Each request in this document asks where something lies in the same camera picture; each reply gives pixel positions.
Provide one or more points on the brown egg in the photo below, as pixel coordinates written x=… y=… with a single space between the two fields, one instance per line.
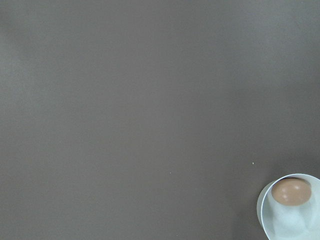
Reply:
x=291 y=192

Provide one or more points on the white ceramic bowl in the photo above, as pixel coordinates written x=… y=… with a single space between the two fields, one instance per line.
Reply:
x=281 y=222

